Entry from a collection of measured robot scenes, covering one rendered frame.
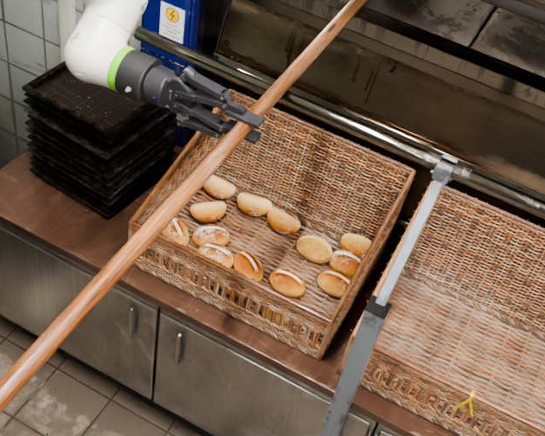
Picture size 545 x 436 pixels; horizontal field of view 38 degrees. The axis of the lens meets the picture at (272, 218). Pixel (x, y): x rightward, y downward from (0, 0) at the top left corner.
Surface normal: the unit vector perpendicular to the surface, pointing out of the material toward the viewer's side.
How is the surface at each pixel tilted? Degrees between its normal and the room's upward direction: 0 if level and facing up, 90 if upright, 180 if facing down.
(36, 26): 90
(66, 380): 0
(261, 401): 90
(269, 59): 70
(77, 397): 0
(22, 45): 90
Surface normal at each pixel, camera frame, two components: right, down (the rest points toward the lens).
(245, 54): -0.38, 0.31
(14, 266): -0.46, 0.58
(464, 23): 0.15, -0.70
